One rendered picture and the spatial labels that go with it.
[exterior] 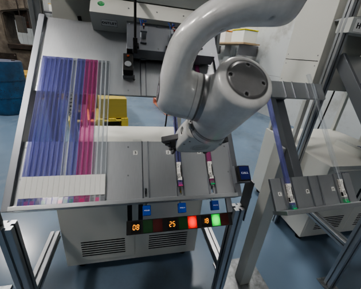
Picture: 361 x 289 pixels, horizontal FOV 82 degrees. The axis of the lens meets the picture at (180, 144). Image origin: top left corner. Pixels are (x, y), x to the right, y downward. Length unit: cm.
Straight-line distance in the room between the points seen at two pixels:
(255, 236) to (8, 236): 95
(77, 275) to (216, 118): 125
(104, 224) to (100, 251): 19
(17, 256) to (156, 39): 86
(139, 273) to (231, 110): 120
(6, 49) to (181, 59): 657
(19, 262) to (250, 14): 88
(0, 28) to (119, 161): 625
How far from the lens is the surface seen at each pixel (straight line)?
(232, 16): 29
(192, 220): 70
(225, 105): 29
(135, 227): 68
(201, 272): 141
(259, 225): 109
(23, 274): 94
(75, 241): 125
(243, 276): 135
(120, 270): 140
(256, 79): 31
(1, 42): 681
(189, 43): 28
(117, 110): 330
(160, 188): 68
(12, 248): 85
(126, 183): 68
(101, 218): 113
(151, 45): 86
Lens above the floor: 114
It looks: 24 degrees down
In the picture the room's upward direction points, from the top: 6 degrees clockwise
